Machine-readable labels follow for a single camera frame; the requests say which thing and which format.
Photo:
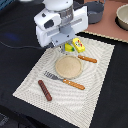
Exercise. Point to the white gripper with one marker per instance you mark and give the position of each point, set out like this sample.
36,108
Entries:
56,28

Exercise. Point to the yellow toy banana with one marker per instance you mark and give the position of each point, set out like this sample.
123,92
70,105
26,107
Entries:
69,48

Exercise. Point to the yellow butter box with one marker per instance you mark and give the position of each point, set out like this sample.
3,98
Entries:
78,45

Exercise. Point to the brown toy sausage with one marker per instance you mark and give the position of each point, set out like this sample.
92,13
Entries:
45,90

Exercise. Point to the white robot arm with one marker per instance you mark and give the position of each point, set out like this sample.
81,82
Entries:
57,6

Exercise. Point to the round tan wooden plate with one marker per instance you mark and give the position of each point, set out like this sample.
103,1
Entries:
69,66

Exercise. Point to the brown wooden board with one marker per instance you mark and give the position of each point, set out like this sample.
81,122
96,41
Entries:
107,27

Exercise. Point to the grey pot centre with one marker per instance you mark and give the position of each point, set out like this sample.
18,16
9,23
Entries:
95,11

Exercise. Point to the white woven placemat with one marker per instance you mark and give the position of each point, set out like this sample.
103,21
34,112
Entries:
68,103

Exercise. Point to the beige bowl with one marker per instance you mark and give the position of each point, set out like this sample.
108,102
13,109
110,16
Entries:
122,15

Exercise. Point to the knife with wooden handle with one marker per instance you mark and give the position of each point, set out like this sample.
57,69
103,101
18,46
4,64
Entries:
87,59

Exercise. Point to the fork with wooden handle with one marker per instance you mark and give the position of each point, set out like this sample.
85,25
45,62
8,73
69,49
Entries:
54,77

